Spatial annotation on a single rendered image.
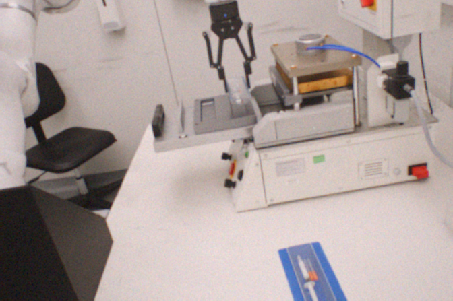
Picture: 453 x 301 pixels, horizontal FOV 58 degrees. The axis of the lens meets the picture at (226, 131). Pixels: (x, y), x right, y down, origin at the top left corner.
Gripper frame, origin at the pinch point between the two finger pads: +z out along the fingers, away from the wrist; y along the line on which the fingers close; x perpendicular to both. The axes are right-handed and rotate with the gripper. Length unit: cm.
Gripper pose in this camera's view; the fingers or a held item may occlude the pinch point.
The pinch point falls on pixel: (235, 78)
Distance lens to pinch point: 112.8
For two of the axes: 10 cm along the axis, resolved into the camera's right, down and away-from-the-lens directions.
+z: 1.7, 8.9, 4.1
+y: -9.8, 1.9, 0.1
